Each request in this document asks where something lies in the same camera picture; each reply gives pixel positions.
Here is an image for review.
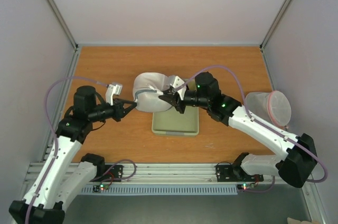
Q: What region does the pink-rimmed mesh laundry bag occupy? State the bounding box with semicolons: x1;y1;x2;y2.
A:
245;90;292;128

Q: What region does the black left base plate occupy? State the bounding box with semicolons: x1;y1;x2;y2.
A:
91;164;124;182

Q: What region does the white mesh laundry bag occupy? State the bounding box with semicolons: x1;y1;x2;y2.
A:
133;72;172;113

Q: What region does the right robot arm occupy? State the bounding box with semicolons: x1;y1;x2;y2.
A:
159;72;318;188

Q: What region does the grey slotted cable duct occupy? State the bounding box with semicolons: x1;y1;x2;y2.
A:
80;184;238;196

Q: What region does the aluminium front rail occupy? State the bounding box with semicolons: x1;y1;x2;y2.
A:
24;142;314;184

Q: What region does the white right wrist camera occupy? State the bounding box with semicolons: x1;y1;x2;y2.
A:
168;75;188;100

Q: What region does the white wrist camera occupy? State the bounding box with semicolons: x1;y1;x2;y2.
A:
105;82;123;106
168;75;188;100

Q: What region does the green plastic basket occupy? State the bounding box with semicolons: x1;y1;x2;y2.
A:
151;77;200;137

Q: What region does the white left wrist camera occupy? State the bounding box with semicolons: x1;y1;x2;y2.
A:
105;82;123;106

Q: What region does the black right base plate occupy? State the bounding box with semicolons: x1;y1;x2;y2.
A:
215;162;264;182

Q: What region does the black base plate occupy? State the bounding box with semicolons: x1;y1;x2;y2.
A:
91;164;124;182
215;162;264;182

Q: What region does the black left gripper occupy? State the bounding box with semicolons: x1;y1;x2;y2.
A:
89;98;137;122

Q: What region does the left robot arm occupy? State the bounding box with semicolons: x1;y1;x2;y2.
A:
9;83;137;223

